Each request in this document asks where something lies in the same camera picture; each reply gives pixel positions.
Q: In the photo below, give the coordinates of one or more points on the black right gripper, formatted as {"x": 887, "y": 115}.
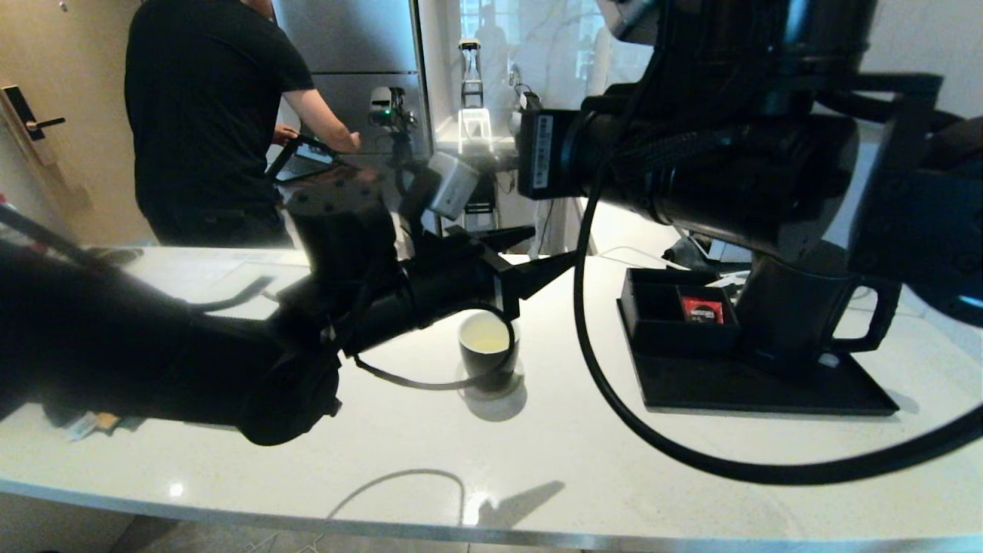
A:
{"x": 614, "y": 161}

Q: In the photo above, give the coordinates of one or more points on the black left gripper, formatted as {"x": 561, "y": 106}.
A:
{"x": 453, "y": 280}

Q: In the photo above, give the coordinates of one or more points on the black electric kettle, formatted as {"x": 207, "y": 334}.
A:
{"x": 791, "y": 322}

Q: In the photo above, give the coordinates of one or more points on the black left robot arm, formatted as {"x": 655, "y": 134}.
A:
{"x": 115, "y": 346}

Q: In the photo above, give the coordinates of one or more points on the black mug white inside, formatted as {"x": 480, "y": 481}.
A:
{"x": 488, "y": 338}

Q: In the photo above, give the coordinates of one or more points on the black curved desk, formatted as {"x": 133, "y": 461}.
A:
{"x": 499, "y": 160}

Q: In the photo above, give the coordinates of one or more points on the dark grey power plug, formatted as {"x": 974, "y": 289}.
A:
{"x": 687, "y": 253}

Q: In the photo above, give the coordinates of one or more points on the white round saucer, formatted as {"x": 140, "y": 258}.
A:
{"x": 514, "y": 388}

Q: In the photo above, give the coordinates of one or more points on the black compartment sachet box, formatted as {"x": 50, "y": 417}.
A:
{"x": 653, "y": 330}

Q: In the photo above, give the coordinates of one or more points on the black white robot stand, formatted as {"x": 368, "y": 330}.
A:
{"x": 476, "y": 77}

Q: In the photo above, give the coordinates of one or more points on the red sachet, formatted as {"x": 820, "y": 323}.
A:
{"x": 703, "y": 311}

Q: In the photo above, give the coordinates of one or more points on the brown wooden table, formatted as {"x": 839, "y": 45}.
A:
{"x": 338, "y": 178}

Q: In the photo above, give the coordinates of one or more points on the open laptop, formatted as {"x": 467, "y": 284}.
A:
{"x": 307, "y": 161}

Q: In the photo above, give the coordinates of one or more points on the silver refrigerator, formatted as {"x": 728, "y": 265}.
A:
{"x": 345, "y": 46}

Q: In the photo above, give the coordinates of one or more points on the black rectangular serving tray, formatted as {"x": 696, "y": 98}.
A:
{"x": 768, "y": 392}

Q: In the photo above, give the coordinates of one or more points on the person in black shirt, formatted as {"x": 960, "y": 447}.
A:
{"x": 207, "y": 115}

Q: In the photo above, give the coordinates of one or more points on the orange grey cleaning cloth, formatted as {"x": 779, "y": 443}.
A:
{"x": 100, "y": 422}

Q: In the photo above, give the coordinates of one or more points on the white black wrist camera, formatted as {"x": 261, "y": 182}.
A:
{"x": 453, "y": 184}
{"x": 630, "y": 19}

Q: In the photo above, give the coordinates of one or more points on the grey camera device green light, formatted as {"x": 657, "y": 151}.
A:
{"x": 388, "y": 107}

